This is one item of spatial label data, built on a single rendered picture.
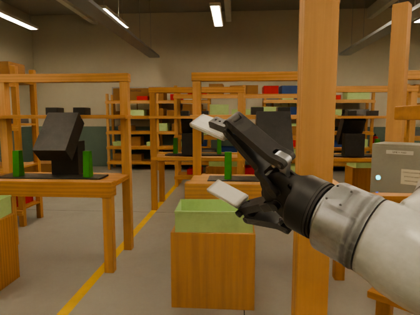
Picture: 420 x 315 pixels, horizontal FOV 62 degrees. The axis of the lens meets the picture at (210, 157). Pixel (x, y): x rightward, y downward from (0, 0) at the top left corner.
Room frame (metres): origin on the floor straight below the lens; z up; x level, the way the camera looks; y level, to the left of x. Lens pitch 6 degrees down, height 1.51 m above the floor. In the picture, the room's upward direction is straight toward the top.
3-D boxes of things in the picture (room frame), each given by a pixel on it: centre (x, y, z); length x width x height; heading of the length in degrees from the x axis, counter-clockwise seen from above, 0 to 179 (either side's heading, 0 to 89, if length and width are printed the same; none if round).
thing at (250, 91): (7.74, -0.74, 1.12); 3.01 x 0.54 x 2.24; 86
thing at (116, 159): (10.31, 1.48, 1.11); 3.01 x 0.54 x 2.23; 86
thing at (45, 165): (8.75, 4.00, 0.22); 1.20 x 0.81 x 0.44; 179
